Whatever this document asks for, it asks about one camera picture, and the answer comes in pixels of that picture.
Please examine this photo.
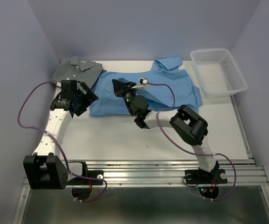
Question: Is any white plastic mesh basket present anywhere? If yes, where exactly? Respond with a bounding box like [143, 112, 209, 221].
[190, 48, 248, 98]

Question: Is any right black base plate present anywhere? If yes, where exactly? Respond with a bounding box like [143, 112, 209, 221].
[184, 169, 228, 185]

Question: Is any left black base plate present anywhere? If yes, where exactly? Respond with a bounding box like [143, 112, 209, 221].
[61, 170, 105, 186]

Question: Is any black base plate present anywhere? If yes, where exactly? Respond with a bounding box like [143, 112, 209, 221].
[61, 170, 105, 186]
[184, 169, 228, 185]

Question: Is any folded grey button shirt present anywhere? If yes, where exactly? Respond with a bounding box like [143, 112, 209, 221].
[51, 56, 105, 89]

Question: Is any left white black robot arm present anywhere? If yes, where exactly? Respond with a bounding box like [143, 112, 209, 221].
[23, 80, 98, 189]

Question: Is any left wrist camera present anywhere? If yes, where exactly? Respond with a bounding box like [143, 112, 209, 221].
[56, 80, 77, 97]

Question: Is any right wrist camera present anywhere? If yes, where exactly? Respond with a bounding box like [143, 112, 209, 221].
[132, 77, 148, 90]

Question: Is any folded blue plaid shirt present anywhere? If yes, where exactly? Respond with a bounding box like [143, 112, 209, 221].
[90, 69, 107, 92]

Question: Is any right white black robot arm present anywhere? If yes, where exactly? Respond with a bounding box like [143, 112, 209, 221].
[112, 77, 219, 184]

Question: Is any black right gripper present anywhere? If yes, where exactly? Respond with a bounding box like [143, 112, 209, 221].
[112, 78, 138, 116]

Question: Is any aluminium mounting rail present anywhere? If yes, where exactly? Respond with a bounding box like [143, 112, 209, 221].
[87, 159, 269, 188]

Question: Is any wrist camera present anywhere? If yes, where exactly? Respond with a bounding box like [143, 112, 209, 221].
[132, 77, 148, 90]
[56, 80, 77, 97]

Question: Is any light blue long sleeve shirt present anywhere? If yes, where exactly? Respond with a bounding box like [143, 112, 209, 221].
[90, 57, 203, 117]

